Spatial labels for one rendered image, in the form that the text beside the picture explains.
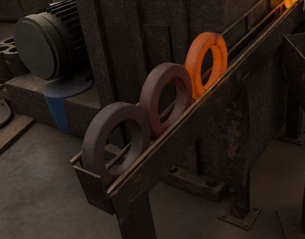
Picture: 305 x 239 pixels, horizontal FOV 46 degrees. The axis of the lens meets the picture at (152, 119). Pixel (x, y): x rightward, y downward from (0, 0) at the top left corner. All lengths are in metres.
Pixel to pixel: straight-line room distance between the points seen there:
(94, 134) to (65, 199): 1.07
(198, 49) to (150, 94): 0.20
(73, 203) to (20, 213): 0.24
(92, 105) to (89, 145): 1.24
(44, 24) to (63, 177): 0.82
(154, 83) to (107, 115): 0.15
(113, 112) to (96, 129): 0.05
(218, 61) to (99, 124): 0.48
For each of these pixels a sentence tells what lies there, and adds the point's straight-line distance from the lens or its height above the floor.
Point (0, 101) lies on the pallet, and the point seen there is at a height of 0.02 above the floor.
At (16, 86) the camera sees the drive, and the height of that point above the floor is 0.24.
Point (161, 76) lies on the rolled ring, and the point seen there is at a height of 0.77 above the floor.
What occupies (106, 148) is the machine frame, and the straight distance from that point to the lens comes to 1.88.
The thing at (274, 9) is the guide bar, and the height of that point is 0.70.
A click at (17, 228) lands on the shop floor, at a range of 1.72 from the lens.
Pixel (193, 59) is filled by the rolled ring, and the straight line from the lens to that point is 0.93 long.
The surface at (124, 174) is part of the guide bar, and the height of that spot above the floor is 0.63.
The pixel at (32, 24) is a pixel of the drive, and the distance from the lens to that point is 2.11.
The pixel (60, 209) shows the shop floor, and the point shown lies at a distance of 1.71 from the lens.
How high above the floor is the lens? 1.10
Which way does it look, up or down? 30 degrees down
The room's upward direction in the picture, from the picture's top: 9 degrees counter-clockwise
